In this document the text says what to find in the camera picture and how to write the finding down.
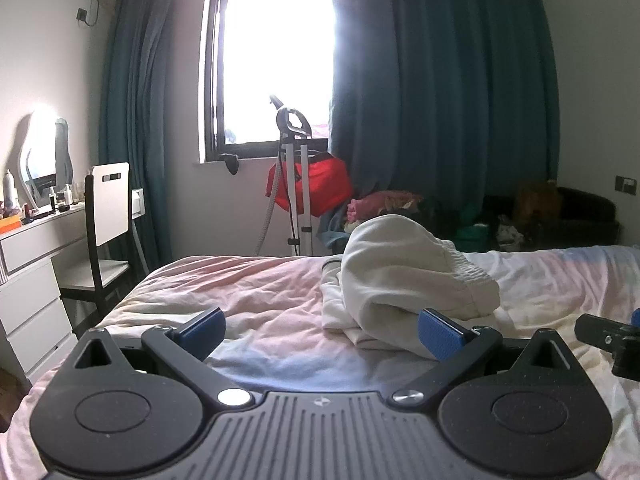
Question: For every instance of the black wall plug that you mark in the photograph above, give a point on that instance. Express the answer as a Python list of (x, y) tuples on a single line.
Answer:
[(80, 13)]

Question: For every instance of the white and black chair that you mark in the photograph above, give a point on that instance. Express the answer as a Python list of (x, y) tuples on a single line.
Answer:
[(107, 210)]

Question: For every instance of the brown bag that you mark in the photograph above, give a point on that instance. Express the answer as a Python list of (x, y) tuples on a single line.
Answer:
[(537, 200)]

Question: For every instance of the dark wall switch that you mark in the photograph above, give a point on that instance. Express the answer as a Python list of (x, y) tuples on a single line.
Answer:
[(626, 183)]

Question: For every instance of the orange box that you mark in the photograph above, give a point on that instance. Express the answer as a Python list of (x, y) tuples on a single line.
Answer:
[(9, 222)]

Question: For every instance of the small cosmetic bottle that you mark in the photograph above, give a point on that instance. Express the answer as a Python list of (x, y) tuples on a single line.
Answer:
[(68, 193), (52, 196)]

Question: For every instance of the wavy white vanity mirror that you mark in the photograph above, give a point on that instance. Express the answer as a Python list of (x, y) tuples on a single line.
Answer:
[(42, 152)]

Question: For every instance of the teal green item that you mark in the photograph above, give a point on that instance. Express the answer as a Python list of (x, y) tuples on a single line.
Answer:
[(472, 232)]

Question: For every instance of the garment steamer stand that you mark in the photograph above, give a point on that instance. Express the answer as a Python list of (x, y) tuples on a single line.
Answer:
[(292, 160)]

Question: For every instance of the bed with pink sheet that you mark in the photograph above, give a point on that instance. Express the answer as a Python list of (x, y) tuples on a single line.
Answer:
[(260, 300)]

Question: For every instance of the wide teal curtain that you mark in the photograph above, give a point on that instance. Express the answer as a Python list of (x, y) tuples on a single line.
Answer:
[(440, 85)]

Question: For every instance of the patterned cloth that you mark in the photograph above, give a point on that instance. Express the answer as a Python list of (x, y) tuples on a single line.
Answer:
[(512, 234)]

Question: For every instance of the pink cloth pile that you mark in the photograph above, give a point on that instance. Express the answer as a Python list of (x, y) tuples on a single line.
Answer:
[(380, 202)]

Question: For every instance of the white pants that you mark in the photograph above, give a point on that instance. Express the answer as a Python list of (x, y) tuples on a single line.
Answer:
[(400, 270)]

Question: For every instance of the dark framed window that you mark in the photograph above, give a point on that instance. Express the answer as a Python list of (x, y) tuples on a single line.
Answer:
[(272, 60)]

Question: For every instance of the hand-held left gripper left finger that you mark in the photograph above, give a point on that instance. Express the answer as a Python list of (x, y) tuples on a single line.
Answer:
[(202, 332)]

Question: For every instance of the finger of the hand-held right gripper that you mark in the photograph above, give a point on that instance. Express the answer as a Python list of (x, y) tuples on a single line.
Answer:
[(600, 332)]

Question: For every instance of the narrow teal curtain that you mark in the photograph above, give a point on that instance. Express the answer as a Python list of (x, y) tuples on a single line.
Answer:
[(137, 125)]

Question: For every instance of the dark armchair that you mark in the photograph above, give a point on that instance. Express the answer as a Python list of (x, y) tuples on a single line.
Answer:
[(585, 215)]

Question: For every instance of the white bottle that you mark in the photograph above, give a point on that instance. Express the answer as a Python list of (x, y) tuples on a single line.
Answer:
[(9, 187)]

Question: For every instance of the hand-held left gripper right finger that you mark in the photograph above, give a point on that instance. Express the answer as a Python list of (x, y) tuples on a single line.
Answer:
[(442, 336)]

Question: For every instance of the white dressing table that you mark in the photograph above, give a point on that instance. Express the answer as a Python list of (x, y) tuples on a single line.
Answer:
[(30, 280)]

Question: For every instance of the blue cloth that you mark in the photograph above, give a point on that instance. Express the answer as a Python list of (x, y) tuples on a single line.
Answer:
[(332, 232)]

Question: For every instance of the red bag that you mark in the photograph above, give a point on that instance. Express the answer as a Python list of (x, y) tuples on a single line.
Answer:
[(325, 185)]

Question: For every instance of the white wall socket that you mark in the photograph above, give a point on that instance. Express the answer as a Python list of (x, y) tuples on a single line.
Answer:
[(138, 201)]

